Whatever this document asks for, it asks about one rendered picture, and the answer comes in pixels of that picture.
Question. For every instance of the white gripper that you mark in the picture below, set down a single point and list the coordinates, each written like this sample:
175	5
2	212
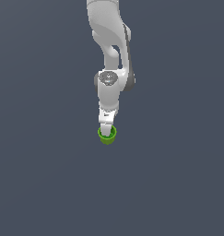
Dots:
106	116

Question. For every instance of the green cup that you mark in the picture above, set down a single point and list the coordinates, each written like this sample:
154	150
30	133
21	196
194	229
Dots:
107	139

